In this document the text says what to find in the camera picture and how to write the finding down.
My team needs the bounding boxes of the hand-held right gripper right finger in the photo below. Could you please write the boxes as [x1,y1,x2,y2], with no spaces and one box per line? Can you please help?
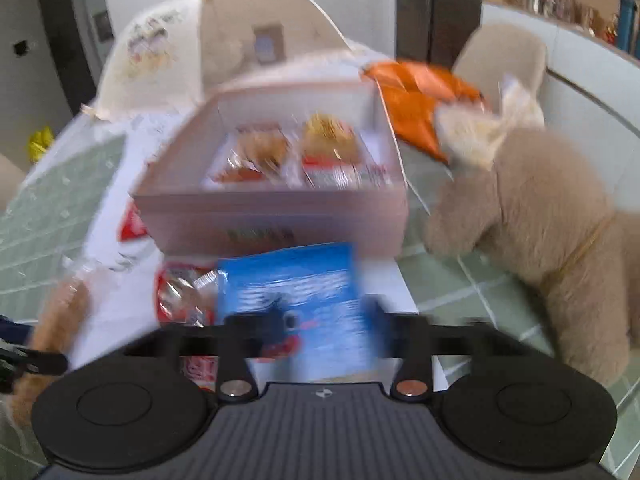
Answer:
[362,298,527,402]

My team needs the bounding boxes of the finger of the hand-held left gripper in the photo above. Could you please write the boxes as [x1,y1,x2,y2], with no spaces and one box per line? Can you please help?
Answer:
[0,314,35,345]
[0,345,69,394]

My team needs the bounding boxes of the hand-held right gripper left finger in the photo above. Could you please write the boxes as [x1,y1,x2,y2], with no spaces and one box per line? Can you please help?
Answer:
[125,309,302,403]

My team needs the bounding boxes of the long brown bread packet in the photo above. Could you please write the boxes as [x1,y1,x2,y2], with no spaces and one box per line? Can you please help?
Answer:
[9,271,94,429]

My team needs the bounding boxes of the blue snack packet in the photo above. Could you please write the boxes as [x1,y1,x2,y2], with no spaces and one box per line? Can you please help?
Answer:
[215,240,382,382]

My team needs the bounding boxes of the pink cardboard box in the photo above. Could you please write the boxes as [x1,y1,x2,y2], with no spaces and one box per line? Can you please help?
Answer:
[128,78,411,257]

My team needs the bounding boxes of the round bun packet yellow label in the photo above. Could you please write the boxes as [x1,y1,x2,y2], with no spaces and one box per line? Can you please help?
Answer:
[299,111,365,162]

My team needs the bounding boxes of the large red snack packet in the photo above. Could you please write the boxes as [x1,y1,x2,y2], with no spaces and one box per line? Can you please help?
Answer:
[154,261,223,394]

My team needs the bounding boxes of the green checked tablecloth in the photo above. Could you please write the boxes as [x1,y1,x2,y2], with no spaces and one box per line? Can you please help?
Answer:
[0,132,640,480]

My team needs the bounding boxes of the rice cracker packet red edges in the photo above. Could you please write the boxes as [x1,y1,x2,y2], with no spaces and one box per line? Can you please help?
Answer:
[206,124,294,187]

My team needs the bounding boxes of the yellow plastic bag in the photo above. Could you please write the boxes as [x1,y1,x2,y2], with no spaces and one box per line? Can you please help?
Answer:
[26,125,55,164]

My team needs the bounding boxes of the beige plush toy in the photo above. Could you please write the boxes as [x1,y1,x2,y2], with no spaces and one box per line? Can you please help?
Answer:
[423,73,640,391]

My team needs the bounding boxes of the orange plastic bag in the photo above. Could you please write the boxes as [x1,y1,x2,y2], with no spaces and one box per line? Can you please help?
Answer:
[360,58,487,165]

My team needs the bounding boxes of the patterned bowl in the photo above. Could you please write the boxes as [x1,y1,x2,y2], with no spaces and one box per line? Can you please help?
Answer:
[204,30,247,87]

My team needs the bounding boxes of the glass jar with label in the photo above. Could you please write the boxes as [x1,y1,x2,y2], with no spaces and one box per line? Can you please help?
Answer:
[251,23,286,65]

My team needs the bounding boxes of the beige printed food cover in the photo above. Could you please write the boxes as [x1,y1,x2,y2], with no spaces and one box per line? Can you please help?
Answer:
[81,0,362,124]

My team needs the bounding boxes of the dark wooden door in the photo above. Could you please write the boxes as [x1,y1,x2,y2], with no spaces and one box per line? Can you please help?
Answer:
[36,0,92,113]

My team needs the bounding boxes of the framed picture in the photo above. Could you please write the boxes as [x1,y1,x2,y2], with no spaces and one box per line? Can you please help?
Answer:
[92,9,114,44]

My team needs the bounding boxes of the white sideboard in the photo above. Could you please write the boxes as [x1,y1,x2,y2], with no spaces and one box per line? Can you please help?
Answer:
[479,1,640,213]

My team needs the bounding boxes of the dark glass cabinet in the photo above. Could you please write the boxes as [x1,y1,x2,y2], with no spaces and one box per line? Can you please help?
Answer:
[394,0,487,69]

